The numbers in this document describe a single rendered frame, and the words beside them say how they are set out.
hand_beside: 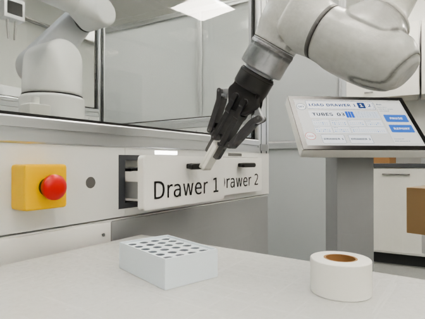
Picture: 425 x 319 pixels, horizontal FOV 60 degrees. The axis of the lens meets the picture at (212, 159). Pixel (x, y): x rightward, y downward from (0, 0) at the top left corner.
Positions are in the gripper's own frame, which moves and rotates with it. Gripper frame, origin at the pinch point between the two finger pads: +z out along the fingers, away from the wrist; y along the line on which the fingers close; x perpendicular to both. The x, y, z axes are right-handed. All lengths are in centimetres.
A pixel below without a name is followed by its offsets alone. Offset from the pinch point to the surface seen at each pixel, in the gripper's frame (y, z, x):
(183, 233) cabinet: -0.3, 23.8, -6.5
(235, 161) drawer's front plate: 8.8, 7.6, -28.9
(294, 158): 39, 26, -159
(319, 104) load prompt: 18, -15, -87
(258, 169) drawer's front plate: 7.1, 10.0, -43.9
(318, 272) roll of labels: -34.3, -6.8, 24.2
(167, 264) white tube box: -21.3, 1.9, 32.7
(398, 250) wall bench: -41, 69, -293
